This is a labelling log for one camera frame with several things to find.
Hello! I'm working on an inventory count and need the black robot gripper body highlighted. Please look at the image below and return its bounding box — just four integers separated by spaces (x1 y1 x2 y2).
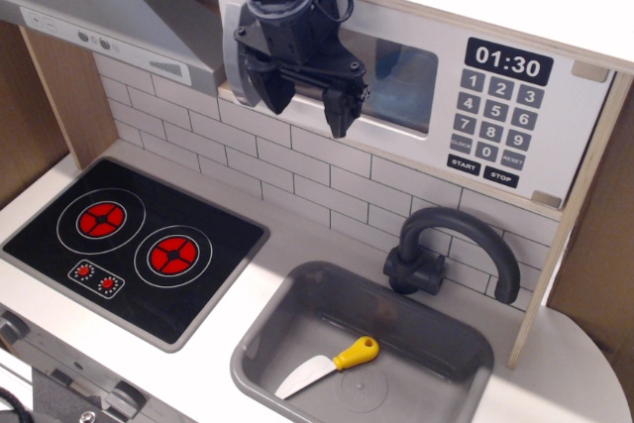
232 0 367 101

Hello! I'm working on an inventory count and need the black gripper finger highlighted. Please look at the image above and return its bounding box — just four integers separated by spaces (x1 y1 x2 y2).
246 53 295 115
322 86 370 139

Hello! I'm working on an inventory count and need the white toy microwave door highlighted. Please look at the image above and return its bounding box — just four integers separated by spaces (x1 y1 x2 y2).
215 0 615 210

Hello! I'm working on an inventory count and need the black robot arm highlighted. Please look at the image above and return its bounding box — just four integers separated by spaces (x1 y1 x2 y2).
228 0 369 139

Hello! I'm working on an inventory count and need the wooden microwave cabinet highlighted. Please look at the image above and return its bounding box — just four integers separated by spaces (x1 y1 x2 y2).
199 0 633 368

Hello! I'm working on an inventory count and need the light blue bowl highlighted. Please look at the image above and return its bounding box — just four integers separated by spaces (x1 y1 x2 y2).
364 39 439 135

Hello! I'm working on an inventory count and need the grey range hood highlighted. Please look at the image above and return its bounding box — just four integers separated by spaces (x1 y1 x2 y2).
1 0 226 96

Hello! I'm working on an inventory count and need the dark grey toy faucet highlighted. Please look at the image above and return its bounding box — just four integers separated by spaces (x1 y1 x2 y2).
383 207 521 305

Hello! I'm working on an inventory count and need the black toy stovetop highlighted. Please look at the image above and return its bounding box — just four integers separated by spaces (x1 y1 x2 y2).
1 159 269 353

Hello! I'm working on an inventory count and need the grey toy sink basin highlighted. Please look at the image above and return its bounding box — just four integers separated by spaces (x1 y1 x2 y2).
231 262 494 422

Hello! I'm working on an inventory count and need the grey oven control panel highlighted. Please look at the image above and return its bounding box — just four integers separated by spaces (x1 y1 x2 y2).
1 307 191 422

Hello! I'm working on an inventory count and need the yellow handled toy knife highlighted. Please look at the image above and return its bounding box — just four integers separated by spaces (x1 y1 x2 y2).
274 336 380 399

